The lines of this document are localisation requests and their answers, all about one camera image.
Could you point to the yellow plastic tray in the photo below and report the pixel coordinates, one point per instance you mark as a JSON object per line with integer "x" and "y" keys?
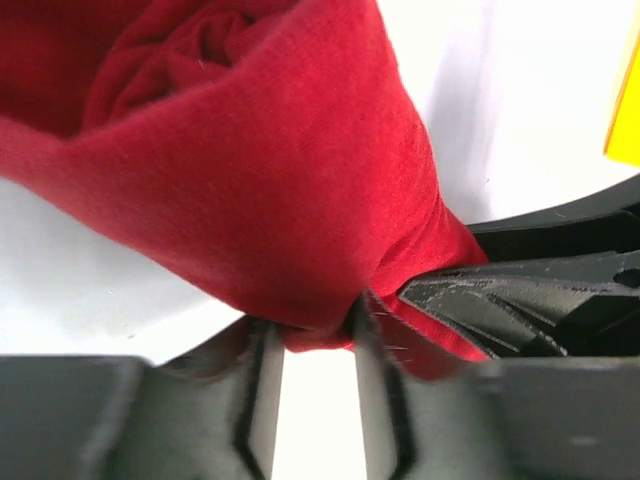
{"x": 622, "y": 141}

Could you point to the red t shirt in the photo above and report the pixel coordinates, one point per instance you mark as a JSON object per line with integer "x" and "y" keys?
{"x": 265, "y": 151}

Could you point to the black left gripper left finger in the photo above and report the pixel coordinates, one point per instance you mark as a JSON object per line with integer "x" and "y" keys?
{"x": 210, "y": 413}

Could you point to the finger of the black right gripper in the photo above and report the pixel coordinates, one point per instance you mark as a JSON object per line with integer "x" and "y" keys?
{"x": 586, "y": 306}
{"x": 606, "y": 221}

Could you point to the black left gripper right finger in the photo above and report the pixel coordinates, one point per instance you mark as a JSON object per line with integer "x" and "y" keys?
{"x": 427, "y": 414}

